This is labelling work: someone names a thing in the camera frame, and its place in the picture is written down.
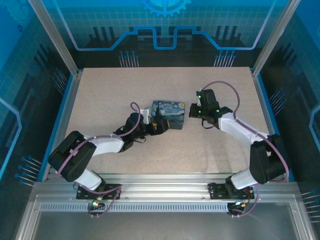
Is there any aluminium front beam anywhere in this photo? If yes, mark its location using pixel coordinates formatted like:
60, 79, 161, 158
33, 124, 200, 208
32, 172, 301, 201

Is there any aluminium side rail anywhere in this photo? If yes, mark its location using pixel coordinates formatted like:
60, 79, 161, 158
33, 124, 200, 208
251, 71, 288, 182
41, 71, 83, 182

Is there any slotted metal cable duct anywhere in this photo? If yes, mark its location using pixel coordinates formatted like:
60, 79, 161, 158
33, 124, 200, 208
38, 202, 253, 213

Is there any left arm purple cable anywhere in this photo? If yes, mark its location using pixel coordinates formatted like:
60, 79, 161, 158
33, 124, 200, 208
55, 101, 143, 196

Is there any steel front shelf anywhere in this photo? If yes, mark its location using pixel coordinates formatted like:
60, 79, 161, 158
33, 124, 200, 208
14, 194, 316, 240

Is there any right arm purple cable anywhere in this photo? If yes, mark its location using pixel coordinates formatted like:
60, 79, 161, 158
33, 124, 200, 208
199, 81, 291, 183

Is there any left base cable connector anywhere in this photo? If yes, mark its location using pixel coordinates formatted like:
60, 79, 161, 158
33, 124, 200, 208
91, 198, 106, 210

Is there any starry night print box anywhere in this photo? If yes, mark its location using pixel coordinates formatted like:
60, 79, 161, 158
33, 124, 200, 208
149, 99, 186, 131

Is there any base cable connector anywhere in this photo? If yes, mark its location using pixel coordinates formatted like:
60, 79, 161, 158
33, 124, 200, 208
91, 198, 106, 210
233, 199, 251, 208

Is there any aluminium frame post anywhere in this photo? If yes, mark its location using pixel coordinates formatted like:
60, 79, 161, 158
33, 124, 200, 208
27, 0, 80, 77
251, 0, 302, 77

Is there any right base cable connector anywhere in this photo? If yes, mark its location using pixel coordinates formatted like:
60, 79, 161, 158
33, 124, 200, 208
233, 199, 251, 208

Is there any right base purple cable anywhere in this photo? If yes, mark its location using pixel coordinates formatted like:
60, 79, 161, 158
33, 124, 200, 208
228, 184, 261, 218

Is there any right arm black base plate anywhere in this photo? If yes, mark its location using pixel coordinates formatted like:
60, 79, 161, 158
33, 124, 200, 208
208, 183, 255, 201

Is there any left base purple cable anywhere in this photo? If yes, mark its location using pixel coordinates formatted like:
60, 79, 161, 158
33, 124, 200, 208
87, 184, 123, 219

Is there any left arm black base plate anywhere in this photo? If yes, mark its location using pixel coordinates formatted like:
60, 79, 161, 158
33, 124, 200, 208
76, 183, 123, 201

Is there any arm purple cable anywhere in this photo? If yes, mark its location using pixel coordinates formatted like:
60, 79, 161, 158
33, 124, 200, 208
199, 81, 291, 183
55, 101, 143, 196

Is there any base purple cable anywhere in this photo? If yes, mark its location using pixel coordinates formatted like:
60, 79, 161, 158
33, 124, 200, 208
228, 184, 261, 218
87, 184, 123, 219

